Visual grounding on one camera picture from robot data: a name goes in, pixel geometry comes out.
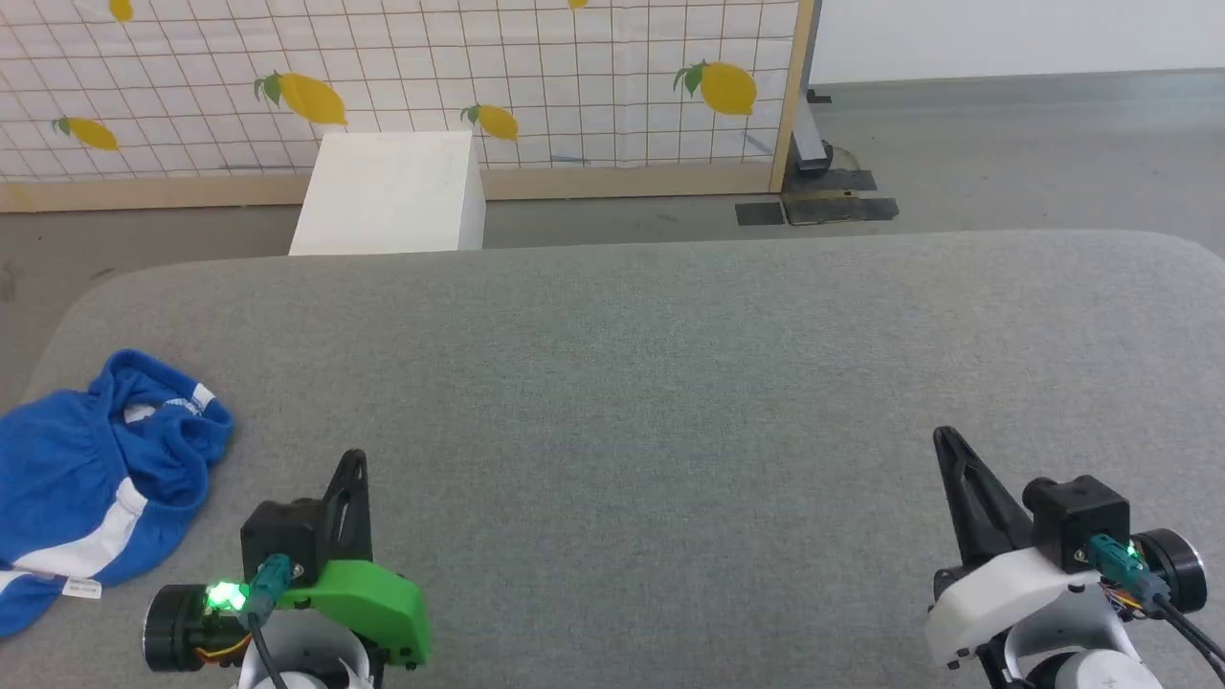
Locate blue shorts with white stripes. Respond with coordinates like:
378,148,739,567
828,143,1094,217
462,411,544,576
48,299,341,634
0,349,236,640

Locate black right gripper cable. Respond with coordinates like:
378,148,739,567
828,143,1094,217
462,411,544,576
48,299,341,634
1086,536,1225,673

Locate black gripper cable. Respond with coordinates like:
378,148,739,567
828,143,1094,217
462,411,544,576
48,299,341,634
1086,536,1225,673
246,553,292,689

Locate white box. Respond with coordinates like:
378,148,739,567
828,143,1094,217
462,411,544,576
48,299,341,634
289,131,487,256

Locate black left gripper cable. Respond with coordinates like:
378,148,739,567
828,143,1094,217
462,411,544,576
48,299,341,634
246,553,292,689

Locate grey metal support post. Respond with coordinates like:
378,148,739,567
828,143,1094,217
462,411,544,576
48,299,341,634
791,0,835,179

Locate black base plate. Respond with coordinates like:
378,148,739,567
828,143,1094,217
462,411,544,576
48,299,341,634
780,169,901,226

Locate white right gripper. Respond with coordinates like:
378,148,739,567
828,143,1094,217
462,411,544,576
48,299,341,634
924,426,1210,669

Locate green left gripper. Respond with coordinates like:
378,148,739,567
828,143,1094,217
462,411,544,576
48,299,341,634
144,449,431,673

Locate lemon print grid screen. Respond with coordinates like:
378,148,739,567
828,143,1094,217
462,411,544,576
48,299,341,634
0,0,816,213

